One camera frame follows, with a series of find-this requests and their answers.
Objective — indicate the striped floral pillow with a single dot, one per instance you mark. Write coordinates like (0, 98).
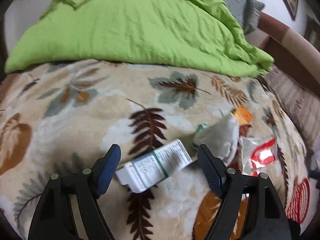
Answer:
(299, 103)

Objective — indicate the red plastic mesh basket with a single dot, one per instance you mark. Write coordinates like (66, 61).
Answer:
(299, 204)

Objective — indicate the green quilt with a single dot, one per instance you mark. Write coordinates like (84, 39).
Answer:
(200, 34)

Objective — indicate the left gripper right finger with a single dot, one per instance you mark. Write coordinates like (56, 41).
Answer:
(265, 216)

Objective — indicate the white sock green cuff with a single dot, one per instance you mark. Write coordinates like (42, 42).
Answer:
(221, 138)

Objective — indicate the brown upholstered headboard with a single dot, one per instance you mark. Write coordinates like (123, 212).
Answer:
(292, 53)

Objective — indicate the grey quilted pillow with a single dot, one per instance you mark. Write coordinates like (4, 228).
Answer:
(246, 12)

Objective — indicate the white blue medicine box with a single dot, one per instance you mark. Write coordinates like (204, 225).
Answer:
(148, 170)

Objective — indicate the red white plastic bag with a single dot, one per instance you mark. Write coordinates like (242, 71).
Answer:
(254, 154)

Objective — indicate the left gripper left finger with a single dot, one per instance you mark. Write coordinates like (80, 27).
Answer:
(53, 217)

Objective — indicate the orange medicine box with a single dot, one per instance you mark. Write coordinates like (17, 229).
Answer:
(243, 116)

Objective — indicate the leaf pattern blanket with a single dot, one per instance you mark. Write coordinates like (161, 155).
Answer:
(61, 117)

